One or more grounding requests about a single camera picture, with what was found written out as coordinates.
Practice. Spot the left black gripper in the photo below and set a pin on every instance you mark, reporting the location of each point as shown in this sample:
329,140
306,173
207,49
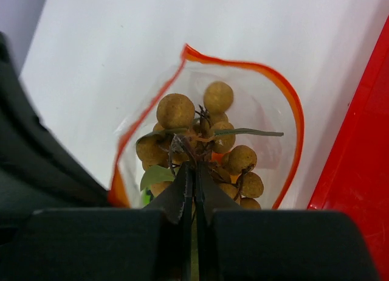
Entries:
36,171

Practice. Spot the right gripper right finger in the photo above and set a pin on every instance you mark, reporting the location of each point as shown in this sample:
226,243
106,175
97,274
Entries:
241,244

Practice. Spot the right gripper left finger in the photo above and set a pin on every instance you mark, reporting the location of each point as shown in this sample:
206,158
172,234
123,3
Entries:
152,243

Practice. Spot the brown toy longan bunch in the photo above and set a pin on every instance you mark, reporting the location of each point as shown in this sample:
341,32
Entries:
185,134

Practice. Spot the clear orange zip top bag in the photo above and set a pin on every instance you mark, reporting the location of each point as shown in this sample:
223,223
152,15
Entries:
263,100

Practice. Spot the green toy watermelon ball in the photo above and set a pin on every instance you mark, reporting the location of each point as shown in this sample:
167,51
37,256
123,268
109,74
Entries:
147,196

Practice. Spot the red plastic tray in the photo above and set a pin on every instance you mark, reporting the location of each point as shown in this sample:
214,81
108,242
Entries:
355,177

